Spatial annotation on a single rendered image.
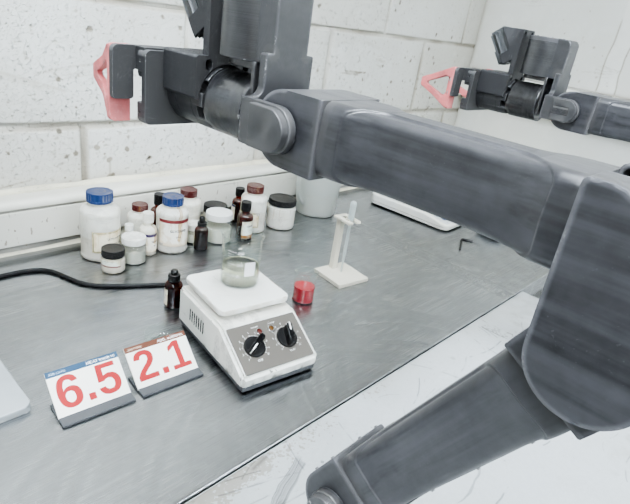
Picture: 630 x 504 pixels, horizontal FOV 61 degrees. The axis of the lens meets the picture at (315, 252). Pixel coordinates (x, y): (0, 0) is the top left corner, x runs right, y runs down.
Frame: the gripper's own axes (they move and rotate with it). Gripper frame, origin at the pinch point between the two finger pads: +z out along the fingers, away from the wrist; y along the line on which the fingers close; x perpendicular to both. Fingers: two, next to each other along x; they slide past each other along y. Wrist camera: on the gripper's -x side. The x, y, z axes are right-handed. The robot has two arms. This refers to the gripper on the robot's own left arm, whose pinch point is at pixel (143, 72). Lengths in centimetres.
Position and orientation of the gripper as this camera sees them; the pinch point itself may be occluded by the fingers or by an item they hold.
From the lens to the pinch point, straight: 62.0
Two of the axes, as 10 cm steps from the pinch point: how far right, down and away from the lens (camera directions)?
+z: -7.2, -3.7, 5.9
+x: -1.4, 9.0, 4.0
